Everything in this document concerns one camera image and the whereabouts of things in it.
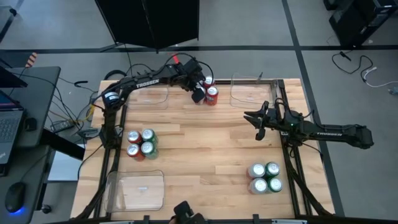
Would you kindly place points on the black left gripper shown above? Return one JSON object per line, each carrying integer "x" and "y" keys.
{"x": 191, "y": 73}

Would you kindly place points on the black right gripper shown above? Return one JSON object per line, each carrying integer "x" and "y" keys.
{"x": 272, "y": 119}

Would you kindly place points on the clear plastic bin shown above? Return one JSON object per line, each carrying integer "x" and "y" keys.
{"x": 155, "y": 104}
{"x": 242, "y": 102}
{"x": 136, "y": 193}

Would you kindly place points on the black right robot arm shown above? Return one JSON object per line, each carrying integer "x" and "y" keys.
{"x": 329, "y": 133}

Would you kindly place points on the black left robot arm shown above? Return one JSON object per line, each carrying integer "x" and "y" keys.
{"x": 146, "y": 82}

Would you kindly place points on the black folding screen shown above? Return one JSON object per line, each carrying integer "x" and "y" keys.
{"x": 149, "y": 21}

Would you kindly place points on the black bulky device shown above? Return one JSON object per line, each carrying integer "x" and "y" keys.
{"x": 185, "y": 213}

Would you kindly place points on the black cabinet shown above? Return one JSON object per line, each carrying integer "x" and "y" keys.
{"x": 357, "y": 21}

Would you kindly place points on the small grey floor object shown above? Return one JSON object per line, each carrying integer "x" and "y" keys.
{"x": 394, "y": 91}

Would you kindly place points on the black power adapter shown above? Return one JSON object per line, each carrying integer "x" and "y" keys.
{"x": 62, "y": 126}

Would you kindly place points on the black desk leg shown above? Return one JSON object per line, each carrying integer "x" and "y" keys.
{"x": 62, "y": 144}

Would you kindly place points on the dark grey desk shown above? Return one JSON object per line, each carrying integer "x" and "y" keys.
{"x": 37, "y": 93}

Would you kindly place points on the orange black striped marker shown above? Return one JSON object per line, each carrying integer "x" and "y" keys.
{"x": 31, "y": 59}

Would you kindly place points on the small black desk object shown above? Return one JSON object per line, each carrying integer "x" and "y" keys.
{"x": 31, "y": 124}

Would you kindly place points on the black monitor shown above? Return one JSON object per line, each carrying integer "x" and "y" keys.
{"x": 9, "y": 80}

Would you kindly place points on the black laptop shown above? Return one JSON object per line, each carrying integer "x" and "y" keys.
{"x": 9, "y": 130}

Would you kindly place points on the black caster wheel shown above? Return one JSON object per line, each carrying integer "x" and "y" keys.
{"x": 46, "y": 209}

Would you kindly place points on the black computer mouse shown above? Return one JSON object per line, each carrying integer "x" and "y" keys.
{"x": 15, "y": 196}

